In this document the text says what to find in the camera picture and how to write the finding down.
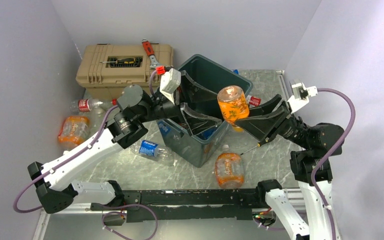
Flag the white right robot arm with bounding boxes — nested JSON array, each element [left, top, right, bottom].
[[235, 96, 347, 240]]

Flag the red handled adjustable wrench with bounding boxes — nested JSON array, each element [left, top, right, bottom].
[[141, 38, 161, 69]]

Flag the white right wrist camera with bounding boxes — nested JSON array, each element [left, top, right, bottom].
[[287, 82, 318, 114]]

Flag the black yellow screwdriver in toolbox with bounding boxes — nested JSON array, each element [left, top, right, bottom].
[[101, 58, 135, 64]]

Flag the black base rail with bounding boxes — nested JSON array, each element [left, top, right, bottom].
[[89, 188, 272, 223]]

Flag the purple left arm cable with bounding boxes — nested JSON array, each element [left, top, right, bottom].
[[12, 67, 166, 215]]

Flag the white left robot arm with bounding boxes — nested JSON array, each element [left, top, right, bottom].
[[28, 69, 221, 214]]

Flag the clear bottle light blue label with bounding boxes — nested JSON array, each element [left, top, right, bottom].
[[199, 127, 217, 140]]

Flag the large orange bottle front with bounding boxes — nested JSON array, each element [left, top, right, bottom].
[[214, 144, 245, 189]]

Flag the clear bottle red label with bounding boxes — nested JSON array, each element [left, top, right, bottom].
[[70, 98, 117, 113]]

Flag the clear Pepsi bottle blue label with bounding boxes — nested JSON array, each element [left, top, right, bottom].
[[129, 140, 172, 162]]

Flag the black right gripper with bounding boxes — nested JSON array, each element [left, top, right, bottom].
[[234, 92, 311, 149]]

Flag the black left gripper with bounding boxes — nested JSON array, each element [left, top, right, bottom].
[[137, 71, 223, 135]]

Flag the dark green plastic bin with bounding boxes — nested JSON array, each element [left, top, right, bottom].
[[157, 54, 254, 168]]

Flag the crushed orange bottle left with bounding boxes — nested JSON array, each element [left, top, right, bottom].
[[57, 115, 90, 151]]

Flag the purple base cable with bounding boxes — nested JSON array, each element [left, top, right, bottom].
[[100, 202, 159, 240]]

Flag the black yellow screwdriver on table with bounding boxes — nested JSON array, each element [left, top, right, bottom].
[[240, 142, 262, 156]]

